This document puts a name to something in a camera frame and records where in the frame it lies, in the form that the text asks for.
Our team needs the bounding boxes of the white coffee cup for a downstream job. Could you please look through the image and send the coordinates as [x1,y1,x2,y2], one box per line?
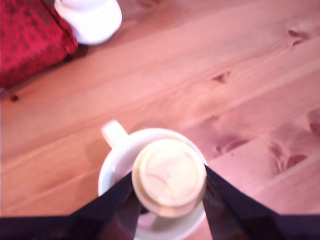
[97,120,208,240]

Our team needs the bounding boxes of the small white round camera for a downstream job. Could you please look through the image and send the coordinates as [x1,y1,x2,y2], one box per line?
[53,0,123,46]

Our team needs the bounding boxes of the red patterned package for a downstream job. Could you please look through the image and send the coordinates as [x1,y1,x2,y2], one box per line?
[0,0,80,89]

